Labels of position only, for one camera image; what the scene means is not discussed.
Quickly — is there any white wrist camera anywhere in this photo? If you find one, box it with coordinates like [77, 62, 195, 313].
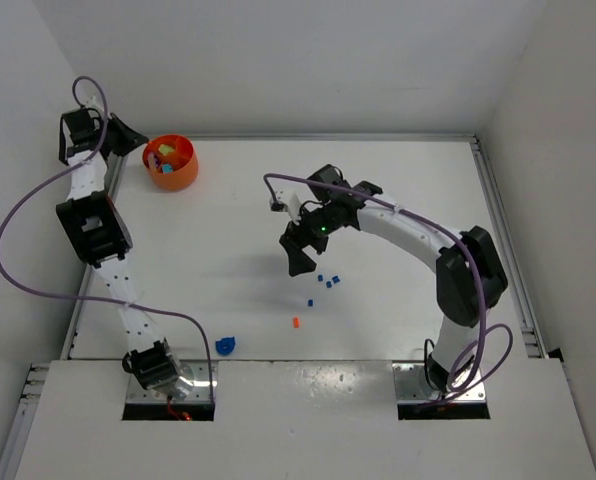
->
[83, 95, 108, 118]
[269, 190, 301, 223]

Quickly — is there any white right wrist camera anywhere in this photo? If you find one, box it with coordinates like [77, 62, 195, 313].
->
[269, 190, 301, 223]

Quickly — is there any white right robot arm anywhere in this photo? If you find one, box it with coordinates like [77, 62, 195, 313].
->
[270, 164, 508, 395]

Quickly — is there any metal base plate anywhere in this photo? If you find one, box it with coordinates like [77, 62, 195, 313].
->
[392, 362, 487, 405]
[125, 360, 217, 405]

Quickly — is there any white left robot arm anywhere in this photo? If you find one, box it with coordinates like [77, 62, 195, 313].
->
[56, 107, 182, 397]

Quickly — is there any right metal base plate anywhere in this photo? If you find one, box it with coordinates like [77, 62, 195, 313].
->
[392, 362, 487, 405]

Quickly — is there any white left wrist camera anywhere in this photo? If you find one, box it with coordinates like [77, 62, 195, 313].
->
[83, 95, 108, 118]

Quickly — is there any blue rounded lego piece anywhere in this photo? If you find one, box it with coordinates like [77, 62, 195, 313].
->
[215, 337, 237, 356]

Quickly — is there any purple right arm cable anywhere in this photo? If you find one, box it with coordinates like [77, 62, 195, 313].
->
[262, 172, 514, 404]

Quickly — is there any orange divided round container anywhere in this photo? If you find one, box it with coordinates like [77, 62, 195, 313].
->
[142, 134, 199, 192]

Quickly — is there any aluminium table frame rail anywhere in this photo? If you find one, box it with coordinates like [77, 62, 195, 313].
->
[470, 136, 548, 358]

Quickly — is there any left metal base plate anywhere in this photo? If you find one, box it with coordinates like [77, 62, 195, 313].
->
[125, 360, 217, 405]

